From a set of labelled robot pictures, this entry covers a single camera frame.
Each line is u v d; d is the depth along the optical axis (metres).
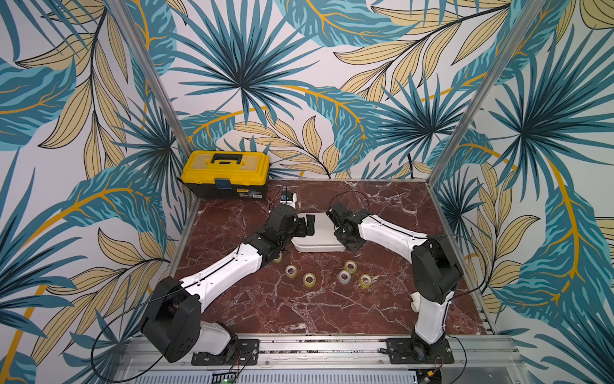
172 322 0.40
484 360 0.75
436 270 0.49
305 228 0.74
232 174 0.99
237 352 0.72
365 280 0.88
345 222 0.66
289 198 0.71
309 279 0.88
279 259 0.93
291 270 0.90
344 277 0.88
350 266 0.90
